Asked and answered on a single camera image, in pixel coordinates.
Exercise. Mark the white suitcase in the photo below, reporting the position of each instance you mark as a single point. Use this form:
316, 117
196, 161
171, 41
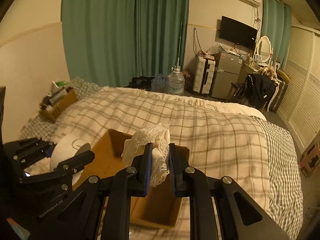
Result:
204, 73

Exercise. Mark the white louvered wardrobe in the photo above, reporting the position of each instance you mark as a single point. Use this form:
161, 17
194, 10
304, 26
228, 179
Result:
299, 108

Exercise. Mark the small cardboard box with items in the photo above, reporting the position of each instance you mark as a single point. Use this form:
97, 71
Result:
60, 97

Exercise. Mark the black wall television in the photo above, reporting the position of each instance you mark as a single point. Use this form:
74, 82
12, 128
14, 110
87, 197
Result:
237, 32

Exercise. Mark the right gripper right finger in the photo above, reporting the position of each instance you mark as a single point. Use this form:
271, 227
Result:
189, 182

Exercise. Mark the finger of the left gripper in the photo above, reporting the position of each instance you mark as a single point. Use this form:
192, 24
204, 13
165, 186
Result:
26, 152
64, 170

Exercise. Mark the green curtain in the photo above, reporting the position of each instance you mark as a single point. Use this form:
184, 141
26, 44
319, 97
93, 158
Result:
109, 42
277, 21

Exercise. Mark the checkered green bed sheet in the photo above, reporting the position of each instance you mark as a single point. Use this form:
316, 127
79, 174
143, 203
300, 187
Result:
286, 197

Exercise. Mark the green curtain left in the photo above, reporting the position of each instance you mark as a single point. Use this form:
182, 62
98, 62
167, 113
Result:
109, 42

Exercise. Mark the silver mini fridge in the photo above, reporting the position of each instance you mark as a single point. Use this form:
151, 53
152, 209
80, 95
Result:
227, 70

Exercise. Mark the green curtain right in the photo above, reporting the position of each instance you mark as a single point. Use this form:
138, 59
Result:
277, 21

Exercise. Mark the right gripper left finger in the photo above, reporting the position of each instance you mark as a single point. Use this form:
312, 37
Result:
133, 181

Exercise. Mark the large water jug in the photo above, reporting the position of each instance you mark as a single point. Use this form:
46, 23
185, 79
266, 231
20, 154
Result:
175, 81

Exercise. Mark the chair with black jacket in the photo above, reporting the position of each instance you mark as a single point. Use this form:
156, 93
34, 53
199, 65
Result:
256, 90

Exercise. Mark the plaid beige blanket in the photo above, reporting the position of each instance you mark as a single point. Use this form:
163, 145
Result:
223, 139

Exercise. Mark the white oval mirror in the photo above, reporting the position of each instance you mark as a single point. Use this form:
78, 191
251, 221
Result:
263, 50

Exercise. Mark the white round jar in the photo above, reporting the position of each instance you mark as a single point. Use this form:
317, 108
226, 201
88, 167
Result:
69, 146

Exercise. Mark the white lace cloth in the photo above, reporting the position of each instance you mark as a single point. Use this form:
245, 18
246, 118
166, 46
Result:
157, 138

